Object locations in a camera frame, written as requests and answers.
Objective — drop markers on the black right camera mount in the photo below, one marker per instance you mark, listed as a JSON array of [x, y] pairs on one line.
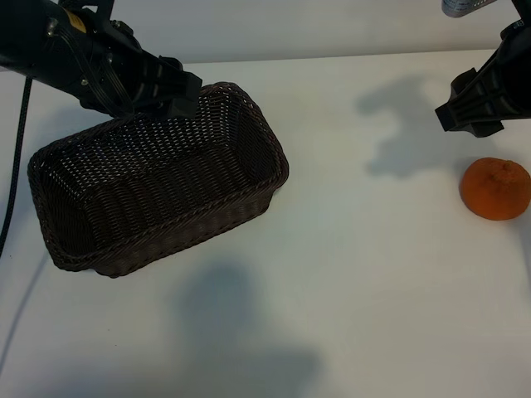
[[518, 10]]

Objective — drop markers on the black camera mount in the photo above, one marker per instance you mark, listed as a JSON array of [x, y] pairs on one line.
[[87, 8], [518, 10]]

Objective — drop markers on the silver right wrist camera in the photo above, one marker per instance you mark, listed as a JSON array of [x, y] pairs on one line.
[[460, 7]]

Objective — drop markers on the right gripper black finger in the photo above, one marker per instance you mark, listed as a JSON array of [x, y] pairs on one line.
[[489, 129], [473, 103]]

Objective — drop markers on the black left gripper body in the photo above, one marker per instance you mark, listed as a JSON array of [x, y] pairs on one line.
[[124, 54]]

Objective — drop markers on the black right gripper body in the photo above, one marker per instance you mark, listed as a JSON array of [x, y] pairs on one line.
[[514, 74]]

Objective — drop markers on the orange fruit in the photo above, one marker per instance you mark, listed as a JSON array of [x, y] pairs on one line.
[[493, 190]]

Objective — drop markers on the dark brown wicker basket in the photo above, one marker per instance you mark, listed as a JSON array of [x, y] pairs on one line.
[[166, 195]]

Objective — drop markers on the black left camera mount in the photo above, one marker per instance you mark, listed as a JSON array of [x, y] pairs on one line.
[[87, 8]]

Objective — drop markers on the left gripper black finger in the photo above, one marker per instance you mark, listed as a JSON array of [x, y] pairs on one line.
[[182, 108], [182, 85]]

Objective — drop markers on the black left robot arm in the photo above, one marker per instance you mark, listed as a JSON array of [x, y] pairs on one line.
[[20, 37]]

